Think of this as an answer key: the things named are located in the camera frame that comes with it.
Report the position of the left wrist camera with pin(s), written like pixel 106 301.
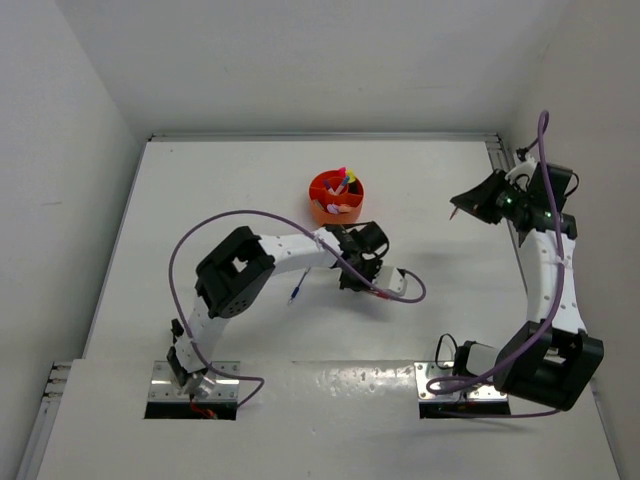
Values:
pixel 392 279

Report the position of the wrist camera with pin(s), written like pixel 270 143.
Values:
pixel 392 279
pixel 522 173

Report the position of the blue capped pen in container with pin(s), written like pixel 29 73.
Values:
pixel 339 189

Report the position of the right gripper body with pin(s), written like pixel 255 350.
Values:
pixel 509 199

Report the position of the metal mounting plate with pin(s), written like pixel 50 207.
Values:
pixel 429 391
pixel 203 386

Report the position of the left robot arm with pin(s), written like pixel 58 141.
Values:
pixel 231 276

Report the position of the orange round container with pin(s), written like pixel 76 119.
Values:
pixel 336 197

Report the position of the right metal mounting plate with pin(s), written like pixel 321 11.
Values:
pixel 429 391

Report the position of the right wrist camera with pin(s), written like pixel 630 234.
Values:
pixel 522 173

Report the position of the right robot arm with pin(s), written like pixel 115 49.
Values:
pixel 551 358

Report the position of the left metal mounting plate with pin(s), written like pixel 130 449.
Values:
pixel 203 386

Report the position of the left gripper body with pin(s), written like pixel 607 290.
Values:
pixel 350 280

